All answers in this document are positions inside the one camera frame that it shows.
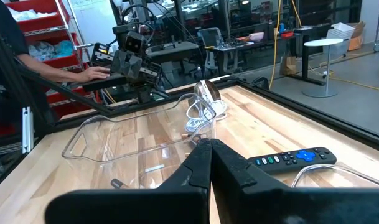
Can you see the red storage bin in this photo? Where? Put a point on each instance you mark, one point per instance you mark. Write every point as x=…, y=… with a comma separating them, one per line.
x=68, y=102
x=36, y=23
x=68, y=60

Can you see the white cloth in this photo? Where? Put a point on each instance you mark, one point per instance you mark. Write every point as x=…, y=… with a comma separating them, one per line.
x=27, y=14

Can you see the grey office chair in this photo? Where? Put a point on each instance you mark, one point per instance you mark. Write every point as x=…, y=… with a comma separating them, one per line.
x=211, y=39

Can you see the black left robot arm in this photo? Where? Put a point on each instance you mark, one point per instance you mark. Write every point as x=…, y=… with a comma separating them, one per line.
x=148, y=70

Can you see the person at table edge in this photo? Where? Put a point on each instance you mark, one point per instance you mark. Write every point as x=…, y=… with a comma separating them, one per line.
x=21, y=90

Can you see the pink bowl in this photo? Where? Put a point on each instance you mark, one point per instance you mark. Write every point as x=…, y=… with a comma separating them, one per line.
x=256, y=36

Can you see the brown tape roll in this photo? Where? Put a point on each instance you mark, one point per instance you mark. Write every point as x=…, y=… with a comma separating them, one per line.
x=206, y=90

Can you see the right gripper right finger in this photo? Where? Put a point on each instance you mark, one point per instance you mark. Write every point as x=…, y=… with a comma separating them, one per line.
x=254, y=202

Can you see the grey work table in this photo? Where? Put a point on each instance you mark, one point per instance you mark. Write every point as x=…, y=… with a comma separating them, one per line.
x=173, y=49

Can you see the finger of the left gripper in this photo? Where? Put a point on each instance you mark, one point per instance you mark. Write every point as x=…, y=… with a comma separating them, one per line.
x=134, y=63
x=120, y=63

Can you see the person's forearm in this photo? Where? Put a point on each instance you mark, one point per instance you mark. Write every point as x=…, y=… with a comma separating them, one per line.
x=49, y=70

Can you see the clear plastic bin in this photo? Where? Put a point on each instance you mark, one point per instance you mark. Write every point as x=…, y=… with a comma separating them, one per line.
x=130, y=146
x=348, y=179

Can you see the silver aluminium bracket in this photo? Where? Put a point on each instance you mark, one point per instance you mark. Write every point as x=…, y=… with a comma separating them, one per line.
x=27, y=129

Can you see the brown paper bag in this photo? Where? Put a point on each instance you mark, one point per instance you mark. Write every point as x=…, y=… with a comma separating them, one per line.
x=288, y=66

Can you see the black desk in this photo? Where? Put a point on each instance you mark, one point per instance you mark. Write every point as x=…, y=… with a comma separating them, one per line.
x=310, y=31

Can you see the white stacked containers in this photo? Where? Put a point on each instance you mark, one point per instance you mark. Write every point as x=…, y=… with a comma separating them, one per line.
x=341, y=32

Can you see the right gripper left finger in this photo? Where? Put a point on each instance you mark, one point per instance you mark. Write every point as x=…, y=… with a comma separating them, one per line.
x=176, y=205

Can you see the teal cloth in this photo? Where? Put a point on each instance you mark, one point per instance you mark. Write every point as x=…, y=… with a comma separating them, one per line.
x=63, y=49

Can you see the white round table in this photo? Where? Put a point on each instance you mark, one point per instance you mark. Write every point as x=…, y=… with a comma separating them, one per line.
x=324, y=42

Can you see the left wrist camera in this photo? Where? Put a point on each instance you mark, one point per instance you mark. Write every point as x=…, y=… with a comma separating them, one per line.
x=135, y=42

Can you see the black labelled box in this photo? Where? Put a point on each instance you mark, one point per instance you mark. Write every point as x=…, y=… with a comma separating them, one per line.
x=100, y=54

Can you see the cardboard box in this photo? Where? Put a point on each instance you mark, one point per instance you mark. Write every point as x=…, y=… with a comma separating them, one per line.
x=356, y=37

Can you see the person's hand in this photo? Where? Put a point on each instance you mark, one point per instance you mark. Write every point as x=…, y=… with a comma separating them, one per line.
x=94, y=74

